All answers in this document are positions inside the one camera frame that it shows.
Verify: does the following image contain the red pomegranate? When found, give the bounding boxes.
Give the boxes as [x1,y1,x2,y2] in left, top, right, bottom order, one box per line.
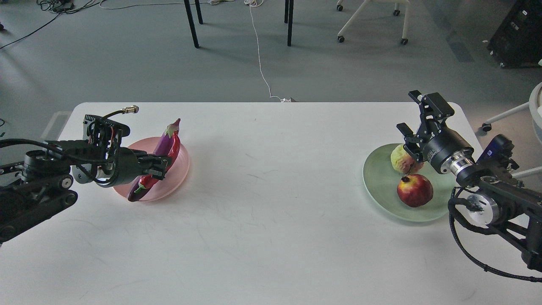
[396,174,434,207]

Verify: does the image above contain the black equipment case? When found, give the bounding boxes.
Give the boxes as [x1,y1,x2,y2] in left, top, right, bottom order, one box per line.
[487,0,542,68]

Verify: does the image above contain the green plate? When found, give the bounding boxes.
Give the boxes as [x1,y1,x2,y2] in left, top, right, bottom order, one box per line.
[362,143,456,222]

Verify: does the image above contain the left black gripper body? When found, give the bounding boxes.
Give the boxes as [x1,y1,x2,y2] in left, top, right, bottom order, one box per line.
[72,147,147,188]

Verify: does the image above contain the purple eggplant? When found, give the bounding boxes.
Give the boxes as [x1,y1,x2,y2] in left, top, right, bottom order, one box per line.
[127,118,181,202]

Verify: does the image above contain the green custard apple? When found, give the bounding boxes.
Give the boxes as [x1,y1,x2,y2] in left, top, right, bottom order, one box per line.
[390,144,425,175]

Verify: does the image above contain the black cables on floor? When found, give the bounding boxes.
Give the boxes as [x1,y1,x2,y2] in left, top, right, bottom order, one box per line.
[0,0,102,50]

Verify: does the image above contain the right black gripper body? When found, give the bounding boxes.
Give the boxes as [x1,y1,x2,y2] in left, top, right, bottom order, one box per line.
[418,120,475,175]

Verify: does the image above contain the white cable on floor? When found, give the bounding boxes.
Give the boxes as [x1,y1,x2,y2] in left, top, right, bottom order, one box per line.
[244,0,293,103]

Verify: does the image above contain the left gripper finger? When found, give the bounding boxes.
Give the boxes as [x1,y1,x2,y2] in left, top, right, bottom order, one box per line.
[138,166,170,181]
[138,154,173,166]

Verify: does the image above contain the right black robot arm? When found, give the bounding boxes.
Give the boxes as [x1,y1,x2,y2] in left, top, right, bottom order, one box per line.
[397,90,541,282]

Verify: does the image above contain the white chair at right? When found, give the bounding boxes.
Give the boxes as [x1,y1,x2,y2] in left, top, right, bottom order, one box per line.
[479,83,542,183]

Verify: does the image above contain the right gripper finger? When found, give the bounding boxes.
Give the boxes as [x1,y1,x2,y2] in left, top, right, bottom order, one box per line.
[408,90,455,136]
[396,123,426,164]

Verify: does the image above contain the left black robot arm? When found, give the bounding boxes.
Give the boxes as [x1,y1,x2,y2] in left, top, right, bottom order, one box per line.
[1,105,180,243]

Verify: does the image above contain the black table legs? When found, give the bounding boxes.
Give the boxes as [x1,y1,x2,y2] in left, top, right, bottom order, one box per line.
[182,0,294,48]

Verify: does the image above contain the white rolling chair base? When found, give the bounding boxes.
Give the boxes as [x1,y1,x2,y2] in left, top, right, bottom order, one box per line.
[337,0,412,46]

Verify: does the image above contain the red chili pepper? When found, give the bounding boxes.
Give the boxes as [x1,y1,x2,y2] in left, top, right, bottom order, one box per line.
[128,131,180,202]

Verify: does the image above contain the pink plate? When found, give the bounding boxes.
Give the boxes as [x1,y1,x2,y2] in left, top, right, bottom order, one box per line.
[128,136,191,202]

